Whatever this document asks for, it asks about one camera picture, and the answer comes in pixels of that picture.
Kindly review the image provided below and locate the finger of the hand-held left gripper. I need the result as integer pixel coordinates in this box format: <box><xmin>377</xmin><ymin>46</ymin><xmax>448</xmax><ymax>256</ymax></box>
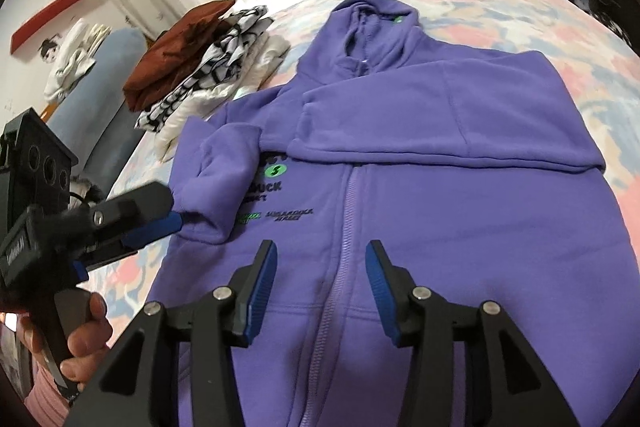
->
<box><xmin>117</xmin><ymin>221</ymin><xmax>177</xmax><ymax>254</ymax></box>
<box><xmin>92</xmin><ymin>181</ymin><xmax>188</xmax><ymax>235</ymax></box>

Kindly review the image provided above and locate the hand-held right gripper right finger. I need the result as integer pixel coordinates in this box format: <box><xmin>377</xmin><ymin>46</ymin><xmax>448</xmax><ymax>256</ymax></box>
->
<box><xmin>365</xmin><ymin>239</ymin><xmax>576</xmax><ymax>427</ymax></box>

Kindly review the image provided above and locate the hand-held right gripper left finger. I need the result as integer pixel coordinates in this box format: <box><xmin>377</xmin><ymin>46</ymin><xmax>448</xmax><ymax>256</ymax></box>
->
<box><xmin>62</xmin><ymin>239</ymin><xmax>279</xmax><ymax>427</ymax></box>

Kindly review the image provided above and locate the purple zip hoodie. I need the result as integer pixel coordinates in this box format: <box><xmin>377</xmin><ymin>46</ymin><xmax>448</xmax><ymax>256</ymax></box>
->
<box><xmin>150</xmin><ymin>0</ymin><xmax>608</xmax><ymax>427</ymax></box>

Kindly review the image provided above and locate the person's left forearm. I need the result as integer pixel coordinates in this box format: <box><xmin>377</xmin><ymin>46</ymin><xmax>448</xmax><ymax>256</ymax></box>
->
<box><xmin>22</xmin><ymin>364</ymin><xmax>83</xmax><ymax>427</ymax></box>

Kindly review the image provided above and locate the white clothes pile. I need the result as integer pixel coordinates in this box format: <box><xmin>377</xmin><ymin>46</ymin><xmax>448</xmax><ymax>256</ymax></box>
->
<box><xmin>42</xmin><ymin>19</ymin><xmax>111</xmax><ymax>102</ymax></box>

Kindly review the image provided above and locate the person's left hand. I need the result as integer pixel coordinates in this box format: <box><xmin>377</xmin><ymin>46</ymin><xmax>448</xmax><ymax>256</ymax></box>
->
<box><xmin>17</xmin><ymin>294</ymin><xmax>113</xmax><ymax>385</ymax></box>

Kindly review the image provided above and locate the blue-grey sofa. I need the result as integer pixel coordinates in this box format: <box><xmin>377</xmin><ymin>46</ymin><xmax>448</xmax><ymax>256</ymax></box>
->
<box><xmin>47</xmin><ymin>28</ymin><xmax>148</xmax><ymax>172</ymax></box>

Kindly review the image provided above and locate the brown folded garment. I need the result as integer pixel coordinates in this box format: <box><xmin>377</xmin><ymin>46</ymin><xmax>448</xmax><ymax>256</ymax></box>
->
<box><xmin>122</xmin><ymin>0</ymin><xmax>241</xmax><ymax>112</ymax></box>

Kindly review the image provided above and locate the black and white patterned garment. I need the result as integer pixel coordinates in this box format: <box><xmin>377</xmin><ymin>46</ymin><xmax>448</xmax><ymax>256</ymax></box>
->
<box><xmin>135</xmin><ymin>7</ymin><xmax>275</xmax><ymax>132</ymax></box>

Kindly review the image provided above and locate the cream folded garment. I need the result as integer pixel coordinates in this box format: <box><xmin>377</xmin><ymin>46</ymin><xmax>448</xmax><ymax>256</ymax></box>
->
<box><xmin>150</xmin><ymin>34</ymin><xmax>292</xmax><ymax>165</ymax></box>

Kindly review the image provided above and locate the pastel animal print blanket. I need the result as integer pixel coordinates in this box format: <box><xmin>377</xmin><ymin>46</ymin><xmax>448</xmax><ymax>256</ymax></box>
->
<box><xmin>65</xmin><ymin>0</ymin><xmax>640</xmax><ymax>427</ymax></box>

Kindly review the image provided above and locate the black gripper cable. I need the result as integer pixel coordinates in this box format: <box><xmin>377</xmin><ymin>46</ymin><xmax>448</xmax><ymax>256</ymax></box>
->
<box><xmin>67</xmin><ymin>184</ymin><xmax>103</xmax><ymax>214</ymax></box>

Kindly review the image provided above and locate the red wall shelf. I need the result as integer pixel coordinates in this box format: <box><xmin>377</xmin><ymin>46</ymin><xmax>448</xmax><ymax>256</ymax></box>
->
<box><xmin>11</xmin><ymin>0</ymin><xmax>96</xmax><ymax>55</ymax></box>

